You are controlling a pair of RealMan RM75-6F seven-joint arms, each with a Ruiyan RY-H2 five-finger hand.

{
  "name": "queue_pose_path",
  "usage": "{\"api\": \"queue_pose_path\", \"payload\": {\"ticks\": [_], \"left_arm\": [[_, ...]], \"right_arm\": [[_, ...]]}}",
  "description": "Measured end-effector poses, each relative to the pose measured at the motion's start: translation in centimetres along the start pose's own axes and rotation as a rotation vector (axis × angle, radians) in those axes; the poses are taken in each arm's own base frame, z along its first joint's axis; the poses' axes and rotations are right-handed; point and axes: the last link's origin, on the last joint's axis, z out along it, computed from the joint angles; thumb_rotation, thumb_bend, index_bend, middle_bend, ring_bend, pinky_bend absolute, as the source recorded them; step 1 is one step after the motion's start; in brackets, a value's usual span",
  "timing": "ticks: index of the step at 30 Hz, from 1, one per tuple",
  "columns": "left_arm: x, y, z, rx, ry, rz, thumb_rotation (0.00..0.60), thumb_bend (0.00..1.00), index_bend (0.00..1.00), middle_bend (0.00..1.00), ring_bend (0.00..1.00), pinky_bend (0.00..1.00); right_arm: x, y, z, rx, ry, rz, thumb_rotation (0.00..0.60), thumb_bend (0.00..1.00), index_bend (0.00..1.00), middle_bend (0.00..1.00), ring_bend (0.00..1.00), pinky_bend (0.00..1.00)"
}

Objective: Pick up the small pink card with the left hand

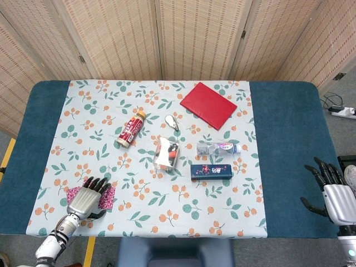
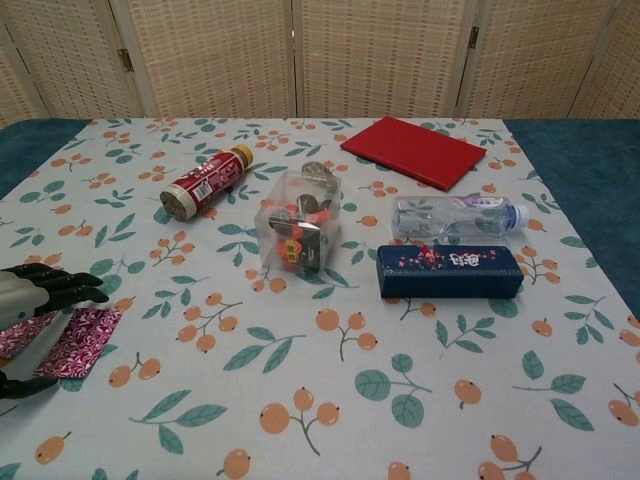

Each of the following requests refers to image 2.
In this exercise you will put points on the pink patterned pouch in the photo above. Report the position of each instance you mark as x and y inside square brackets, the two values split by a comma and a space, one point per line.
[85, 340]

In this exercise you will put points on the red booklet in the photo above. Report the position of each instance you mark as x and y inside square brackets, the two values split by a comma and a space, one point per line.
[415, 150]

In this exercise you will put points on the red coffee bottle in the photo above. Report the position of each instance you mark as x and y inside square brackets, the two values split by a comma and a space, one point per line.
[205, 182]

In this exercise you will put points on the floral fruit print tablecloth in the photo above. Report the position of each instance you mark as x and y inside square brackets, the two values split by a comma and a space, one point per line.
[320, 360]

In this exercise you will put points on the woven bamboo folding screen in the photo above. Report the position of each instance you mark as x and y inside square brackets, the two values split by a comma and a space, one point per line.
[225, 60]

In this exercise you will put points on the clear plastic box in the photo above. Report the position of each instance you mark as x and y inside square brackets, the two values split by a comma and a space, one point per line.
[295, 235]

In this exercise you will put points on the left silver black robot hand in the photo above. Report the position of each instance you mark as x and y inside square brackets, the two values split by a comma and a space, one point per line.
[20, 295]

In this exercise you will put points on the navy blue rectangular box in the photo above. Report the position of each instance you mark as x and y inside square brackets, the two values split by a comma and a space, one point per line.
[450, 272]

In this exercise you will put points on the clear water bottle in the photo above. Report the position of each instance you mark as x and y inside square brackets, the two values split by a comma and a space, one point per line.
[450, 217]

